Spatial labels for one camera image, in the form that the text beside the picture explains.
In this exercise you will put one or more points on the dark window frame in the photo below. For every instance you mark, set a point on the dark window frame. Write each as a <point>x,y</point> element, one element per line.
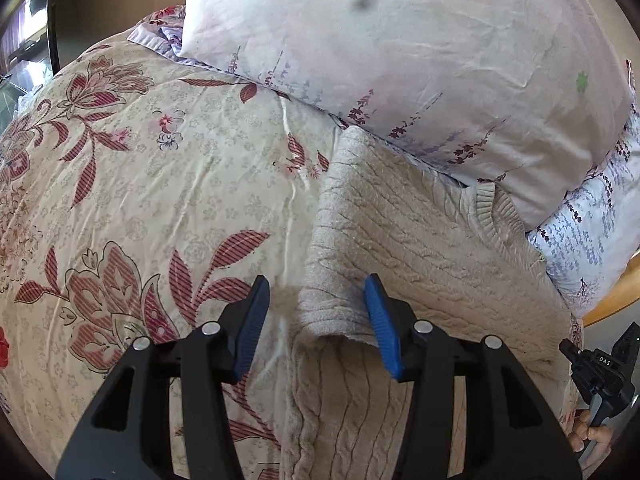
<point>37,15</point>

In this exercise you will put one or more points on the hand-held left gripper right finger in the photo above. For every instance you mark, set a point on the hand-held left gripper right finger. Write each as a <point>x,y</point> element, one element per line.
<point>384,327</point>

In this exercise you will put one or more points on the lavender floral pillow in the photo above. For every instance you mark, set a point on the lavender floral pillow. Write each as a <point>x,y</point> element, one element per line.
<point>400,60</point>

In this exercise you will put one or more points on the wooden bed frame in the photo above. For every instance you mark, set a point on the wooden bed frame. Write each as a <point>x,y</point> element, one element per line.
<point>617,300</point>

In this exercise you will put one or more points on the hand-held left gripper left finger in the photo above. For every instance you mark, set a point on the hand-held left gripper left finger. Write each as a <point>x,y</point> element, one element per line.
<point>250,327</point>

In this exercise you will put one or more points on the white blue floral pillow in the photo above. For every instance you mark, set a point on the white blue floral pillow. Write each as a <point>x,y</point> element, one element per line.
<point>590,230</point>

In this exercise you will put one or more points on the floral cream bed sheet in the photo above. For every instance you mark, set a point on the floral cream bed sheet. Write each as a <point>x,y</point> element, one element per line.
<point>150,210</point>

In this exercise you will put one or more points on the person's right hand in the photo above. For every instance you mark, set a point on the person's right hand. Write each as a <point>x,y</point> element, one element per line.
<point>585,437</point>

